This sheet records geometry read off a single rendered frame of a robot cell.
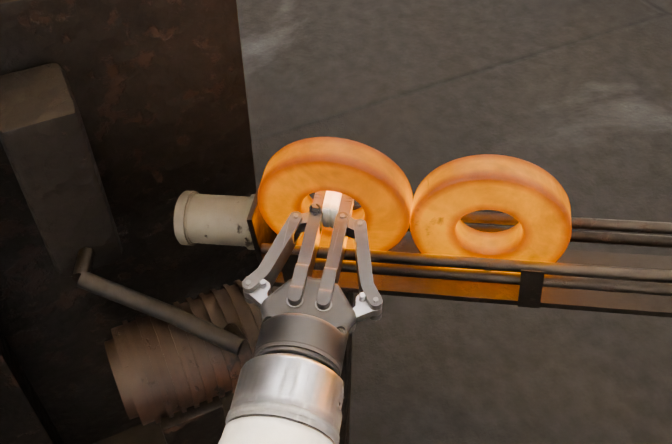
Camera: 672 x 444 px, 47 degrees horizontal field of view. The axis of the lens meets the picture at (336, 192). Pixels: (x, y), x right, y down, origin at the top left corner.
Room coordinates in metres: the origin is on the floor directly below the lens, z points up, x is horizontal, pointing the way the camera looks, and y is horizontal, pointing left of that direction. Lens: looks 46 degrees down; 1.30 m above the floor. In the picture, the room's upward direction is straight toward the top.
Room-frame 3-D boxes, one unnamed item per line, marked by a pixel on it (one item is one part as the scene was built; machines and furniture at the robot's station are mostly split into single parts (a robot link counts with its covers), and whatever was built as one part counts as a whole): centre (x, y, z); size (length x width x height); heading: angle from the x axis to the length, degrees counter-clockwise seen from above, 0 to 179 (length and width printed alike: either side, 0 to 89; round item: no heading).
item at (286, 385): (0.30, 0.04, 0.73); 0.09 x 0.06 x 0.09; 80
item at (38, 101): (0.62, 0.31, 0.68); 0.11 x 0.08 x 0.24; 25
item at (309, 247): (0.45, 0.03, 0.73); 0.11 x 0.01 x 0.04; 172
